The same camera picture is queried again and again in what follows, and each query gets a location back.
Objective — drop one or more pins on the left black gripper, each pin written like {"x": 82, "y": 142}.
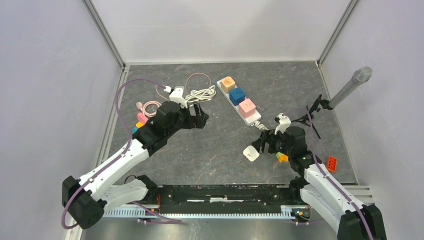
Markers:
{"x": 198, "y": 121}

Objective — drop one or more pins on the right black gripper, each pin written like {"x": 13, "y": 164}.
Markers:
{"x": 267, "y": 136}

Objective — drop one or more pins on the white cube plug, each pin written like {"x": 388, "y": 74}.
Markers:
{"x": 251, "y": 153}

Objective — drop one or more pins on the white power strip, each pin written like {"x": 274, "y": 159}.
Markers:
{"x": 248, "y": 121}

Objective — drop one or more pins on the pink cube plug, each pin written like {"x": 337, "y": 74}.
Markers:
{"x": 246, "y": 108}

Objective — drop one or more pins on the blue cube plug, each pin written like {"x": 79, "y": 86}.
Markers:
{"x": 236, "y": 96}

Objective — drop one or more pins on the beige dragon cube plug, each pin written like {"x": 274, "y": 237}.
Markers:
{"x": 227, "y": 84}

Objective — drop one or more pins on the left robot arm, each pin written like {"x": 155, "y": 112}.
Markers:
{"x": 87, "y": 198}

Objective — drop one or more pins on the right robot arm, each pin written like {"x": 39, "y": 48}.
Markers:
{"x": 349, "y": 217}

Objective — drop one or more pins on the yellow orange toy bricks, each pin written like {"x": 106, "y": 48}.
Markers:
{"x": 282, "y": 157}

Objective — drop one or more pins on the pink shape sorter toy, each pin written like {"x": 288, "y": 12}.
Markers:
{"x": 141, "y": 121}

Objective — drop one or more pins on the red lego brick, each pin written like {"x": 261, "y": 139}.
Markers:
{"x": 332, "y": 164}

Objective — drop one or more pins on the grey microphone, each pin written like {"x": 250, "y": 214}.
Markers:
{"x": 358, "y": 78}

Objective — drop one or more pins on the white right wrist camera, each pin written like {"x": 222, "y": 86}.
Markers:
{"x": 283, "y": 123}

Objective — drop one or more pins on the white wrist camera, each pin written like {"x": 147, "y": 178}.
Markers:
{"x": 177, "y": 95}
{"x": 283, "y": 123}

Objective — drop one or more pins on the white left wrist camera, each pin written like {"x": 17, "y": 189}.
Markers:
{"x": 177, "y": 95}

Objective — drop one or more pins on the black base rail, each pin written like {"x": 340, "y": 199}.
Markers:
{"x": 221, "y": 198}

